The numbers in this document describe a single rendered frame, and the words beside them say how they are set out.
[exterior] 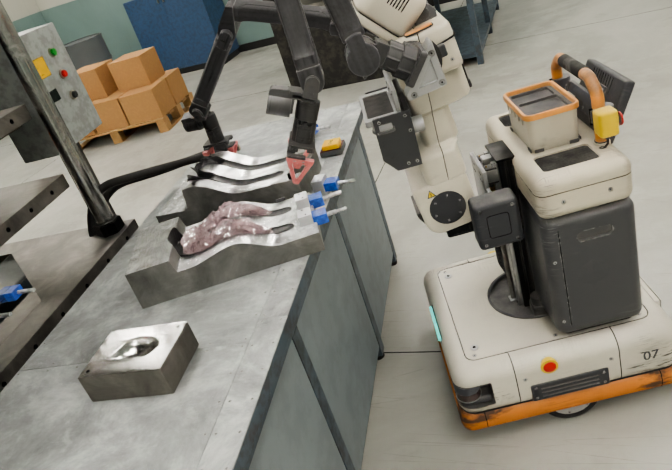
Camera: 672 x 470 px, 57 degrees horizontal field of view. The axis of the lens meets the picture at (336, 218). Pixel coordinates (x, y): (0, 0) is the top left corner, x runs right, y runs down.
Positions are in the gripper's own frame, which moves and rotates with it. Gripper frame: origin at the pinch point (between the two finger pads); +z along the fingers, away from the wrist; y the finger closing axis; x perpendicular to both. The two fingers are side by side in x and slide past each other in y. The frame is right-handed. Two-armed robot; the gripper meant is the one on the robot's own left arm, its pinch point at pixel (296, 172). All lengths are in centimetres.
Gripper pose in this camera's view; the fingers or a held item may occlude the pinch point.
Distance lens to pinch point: 158.9
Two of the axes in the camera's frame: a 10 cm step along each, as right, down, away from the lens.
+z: -1.8, 8.8, 4.5
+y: 0.4, 4.6, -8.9
